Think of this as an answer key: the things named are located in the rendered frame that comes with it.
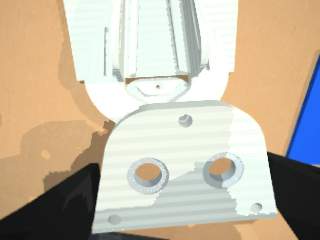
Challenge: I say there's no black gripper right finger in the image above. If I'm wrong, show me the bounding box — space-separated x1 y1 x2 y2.
267 151 320 240

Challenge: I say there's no blue rectangular plate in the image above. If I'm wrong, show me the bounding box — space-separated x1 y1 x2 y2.
285 55 320 165

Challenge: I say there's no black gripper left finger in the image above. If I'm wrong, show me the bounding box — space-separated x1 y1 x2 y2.
0 163 101 240

